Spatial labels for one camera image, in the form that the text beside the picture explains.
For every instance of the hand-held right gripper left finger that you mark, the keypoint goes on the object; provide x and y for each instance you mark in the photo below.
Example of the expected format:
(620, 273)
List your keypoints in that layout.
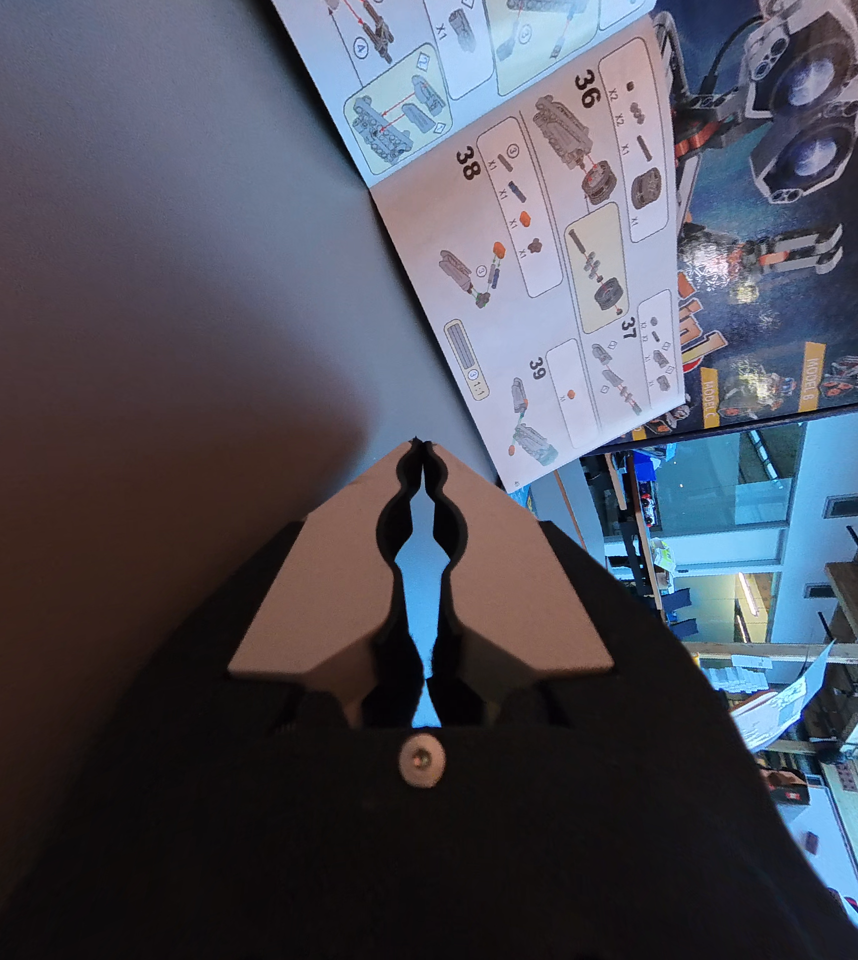
(310, 599)

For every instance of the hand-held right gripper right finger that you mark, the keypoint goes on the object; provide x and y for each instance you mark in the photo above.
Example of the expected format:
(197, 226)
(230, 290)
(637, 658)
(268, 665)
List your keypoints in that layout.
(534, 599)

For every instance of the distant cluttered workbench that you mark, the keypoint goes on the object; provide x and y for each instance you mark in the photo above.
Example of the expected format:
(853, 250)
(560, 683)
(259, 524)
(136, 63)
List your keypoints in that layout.
(627, 525)

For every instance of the ceiling light strip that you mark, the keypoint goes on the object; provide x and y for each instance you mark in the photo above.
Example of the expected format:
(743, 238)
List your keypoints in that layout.
(746, 592)

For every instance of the glass partition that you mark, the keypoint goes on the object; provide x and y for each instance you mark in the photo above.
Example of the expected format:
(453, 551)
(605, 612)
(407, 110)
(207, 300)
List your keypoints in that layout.
(722, 488)

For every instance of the white paper sheet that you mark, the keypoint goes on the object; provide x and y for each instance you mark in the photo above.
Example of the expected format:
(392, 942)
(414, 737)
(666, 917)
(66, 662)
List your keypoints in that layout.
(782, 701)

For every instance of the open instruction booklet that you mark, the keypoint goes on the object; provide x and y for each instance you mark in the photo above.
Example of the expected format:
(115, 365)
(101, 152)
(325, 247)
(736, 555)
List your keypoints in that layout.
(429, 225)

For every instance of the robot kit box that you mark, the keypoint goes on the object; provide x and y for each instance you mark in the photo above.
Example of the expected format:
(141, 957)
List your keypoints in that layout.
(811, 315)

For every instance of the wall vent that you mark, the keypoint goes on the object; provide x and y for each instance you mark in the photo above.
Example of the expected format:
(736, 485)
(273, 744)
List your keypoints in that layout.
(849, 506)

